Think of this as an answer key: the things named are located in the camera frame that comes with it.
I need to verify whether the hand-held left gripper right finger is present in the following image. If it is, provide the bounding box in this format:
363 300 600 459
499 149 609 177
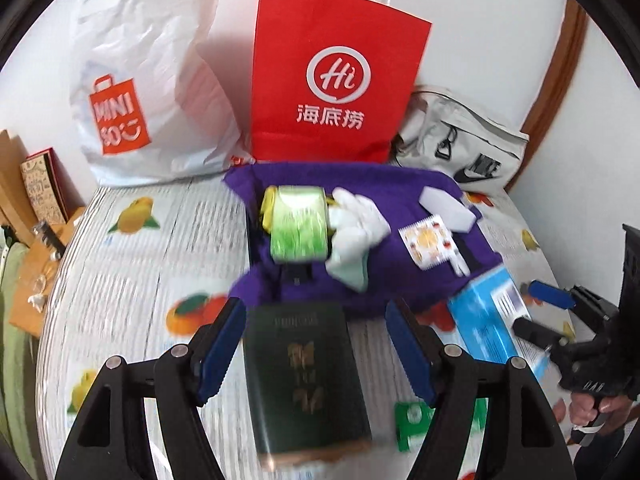
385 297 576 480

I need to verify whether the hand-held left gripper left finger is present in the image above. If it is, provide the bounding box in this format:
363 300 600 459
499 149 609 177
55 297 248 480

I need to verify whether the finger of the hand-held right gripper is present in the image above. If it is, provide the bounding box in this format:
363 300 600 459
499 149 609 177
512 315 567 349
520 280 577 312

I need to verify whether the blue tissue pack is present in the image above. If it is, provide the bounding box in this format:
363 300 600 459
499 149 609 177
447 265 549 382

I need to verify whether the black watch strap with holes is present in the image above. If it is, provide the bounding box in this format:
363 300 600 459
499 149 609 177
459 240 494 271

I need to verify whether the gold and green tin box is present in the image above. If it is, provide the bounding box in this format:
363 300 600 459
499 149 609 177
242 302 374 471

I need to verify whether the fruit print sticker packet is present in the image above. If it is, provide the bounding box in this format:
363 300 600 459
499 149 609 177
398 214 471 277

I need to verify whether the white sponge block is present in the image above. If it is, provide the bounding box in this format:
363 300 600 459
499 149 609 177
417 185 479 234

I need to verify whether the white glove with mint cuff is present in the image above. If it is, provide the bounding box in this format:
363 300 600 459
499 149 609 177
325 187 394 292

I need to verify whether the green and white tissue pack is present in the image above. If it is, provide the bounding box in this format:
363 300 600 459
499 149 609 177
260 185 334 264

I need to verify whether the purple cloth bag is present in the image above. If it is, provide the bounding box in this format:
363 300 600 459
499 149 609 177
222 160 504 319

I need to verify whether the person's right hand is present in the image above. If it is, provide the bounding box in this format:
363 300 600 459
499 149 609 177
567 392 637 429

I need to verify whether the green and white packet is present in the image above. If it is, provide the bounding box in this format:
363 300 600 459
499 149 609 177
394 399 489 454

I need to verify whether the grey fabric bag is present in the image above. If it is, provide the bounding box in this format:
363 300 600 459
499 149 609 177
394 85 530 196

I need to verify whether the brown cardboard sheet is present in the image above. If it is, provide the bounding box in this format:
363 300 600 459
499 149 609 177
9 205 87 337

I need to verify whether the green cloth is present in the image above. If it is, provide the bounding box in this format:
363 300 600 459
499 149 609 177
0 240 42 453

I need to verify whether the patterned book with red edge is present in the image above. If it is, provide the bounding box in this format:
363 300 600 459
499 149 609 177
20 147 71 226

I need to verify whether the brown cardboard box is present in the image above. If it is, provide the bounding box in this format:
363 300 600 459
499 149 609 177
0 128 42 242

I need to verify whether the red paper bag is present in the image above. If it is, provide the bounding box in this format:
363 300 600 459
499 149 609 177
248 0 434 166

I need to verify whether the white plastic shopping bag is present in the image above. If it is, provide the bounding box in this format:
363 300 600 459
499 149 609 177
67 0 244 189

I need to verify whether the wooden door frame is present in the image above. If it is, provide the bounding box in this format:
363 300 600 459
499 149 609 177
502 0 589 194

